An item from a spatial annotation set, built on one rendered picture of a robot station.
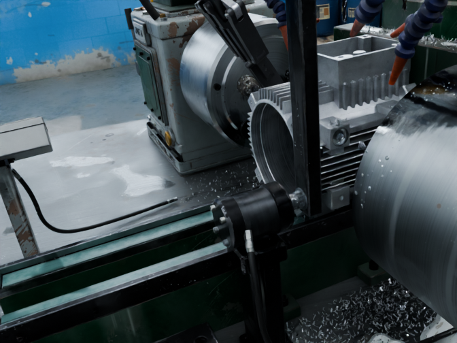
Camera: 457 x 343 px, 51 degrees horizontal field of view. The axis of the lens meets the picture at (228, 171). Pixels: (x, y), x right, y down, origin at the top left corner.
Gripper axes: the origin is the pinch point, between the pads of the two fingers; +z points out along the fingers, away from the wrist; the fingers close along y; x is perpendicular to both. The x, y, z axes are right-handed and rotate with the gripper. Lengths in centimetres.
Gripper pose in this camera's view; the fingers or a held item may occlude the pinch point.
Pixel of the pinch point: (266, 75)
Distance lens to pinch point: 72.8
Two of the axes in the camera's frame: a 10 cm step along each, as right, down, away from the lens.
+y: -3.9, -3.7, 8.4
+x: -7.4, 6.7, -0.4
